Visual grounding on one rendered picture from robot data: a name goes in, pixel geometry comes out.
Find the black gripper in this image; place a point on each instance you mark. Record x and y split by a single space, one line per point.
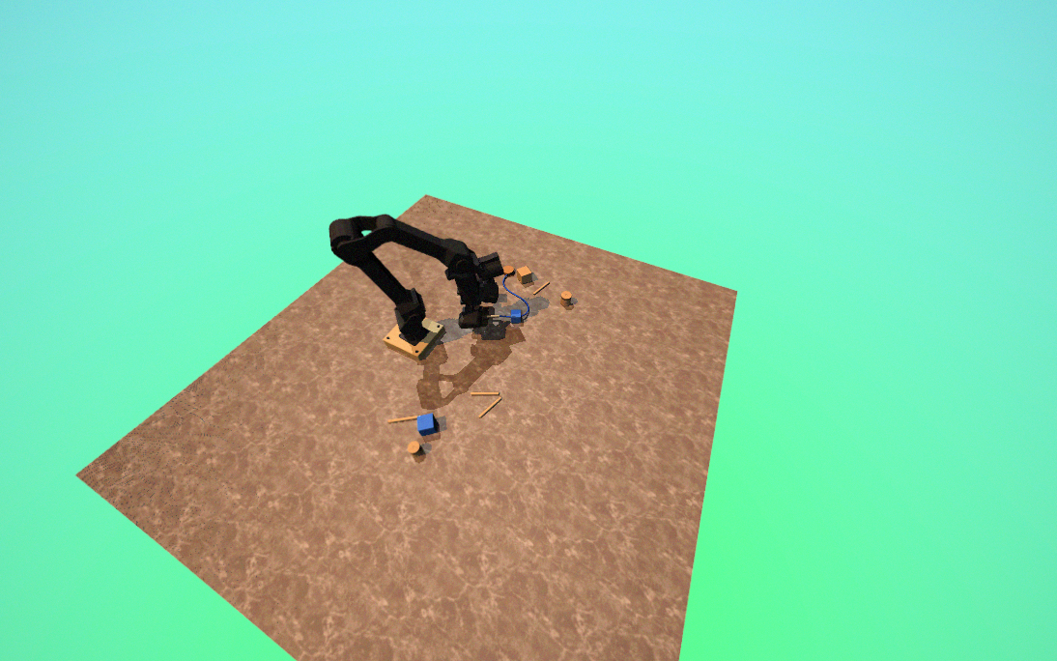
470 317

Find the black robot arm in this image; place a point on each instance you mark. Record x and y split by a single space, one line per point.
348 244

